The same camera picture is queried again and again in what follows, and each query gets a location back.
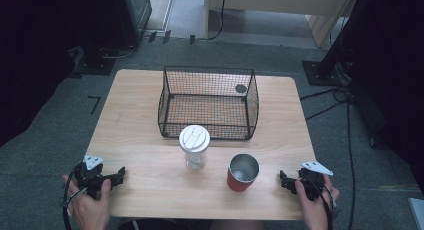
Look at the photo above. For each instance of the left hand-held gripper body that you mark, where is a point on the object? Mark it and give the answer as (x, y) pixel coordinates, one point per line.
(89, 176)

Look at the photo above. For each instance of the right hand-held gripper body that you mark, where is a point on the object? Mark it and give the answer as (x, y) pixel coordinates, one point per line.
(311, 185)

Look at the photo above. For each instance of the red cup with steel inside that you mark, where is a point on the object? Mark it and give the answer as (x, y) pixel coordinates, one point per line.
(237, 183)

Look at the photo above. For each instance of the clear cup with white lid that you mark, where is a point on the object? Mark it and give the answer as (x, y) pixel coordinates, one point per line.
(194, 140)

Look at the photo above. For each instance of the person's right hand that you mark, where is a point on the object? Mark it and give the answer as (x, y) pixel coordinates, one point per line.
(315, 213)

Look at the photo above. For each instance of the person's left hand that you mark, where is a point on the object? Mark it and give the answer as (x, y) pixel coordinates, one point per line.
(88, 213)

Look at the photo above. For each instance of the white flat object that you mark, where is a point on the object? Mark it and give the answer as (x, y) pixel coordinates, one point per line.
(418, 213)

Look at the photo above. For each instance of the dark curtain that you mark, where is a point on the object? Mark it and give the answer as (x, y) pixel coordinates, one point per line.
(33, 56)
(396, 73)

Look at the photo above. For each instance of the black cabinet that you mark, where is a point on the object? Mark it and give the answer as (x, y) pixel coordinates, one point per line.
(133, 13)

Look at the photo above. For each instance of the light wooden furniture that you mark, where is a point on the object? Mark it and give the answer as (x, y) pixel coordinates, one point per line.
(283, 0)

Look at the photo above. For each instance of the black stand base plate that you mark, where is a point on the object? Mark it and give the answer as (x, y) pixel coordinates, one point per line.
(95, 66)

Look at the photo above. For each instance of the black stand with base plate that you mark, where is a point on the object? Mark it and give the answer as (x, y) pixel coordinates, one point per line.
(325, 73)

